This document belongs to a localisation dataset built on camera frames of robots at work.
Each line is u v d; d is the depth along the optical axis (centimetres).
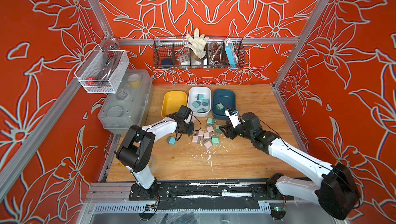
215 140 90
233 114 70
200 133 92
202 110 102
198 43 92
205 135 90
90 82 69
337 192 39
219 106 104
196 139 89
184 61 93
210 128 94
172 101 112
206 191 74
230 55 85
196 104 107
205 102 107
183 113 74
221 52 87
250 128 61
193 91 112
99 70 77
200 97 111
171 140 87
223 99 113
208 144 88
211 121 97
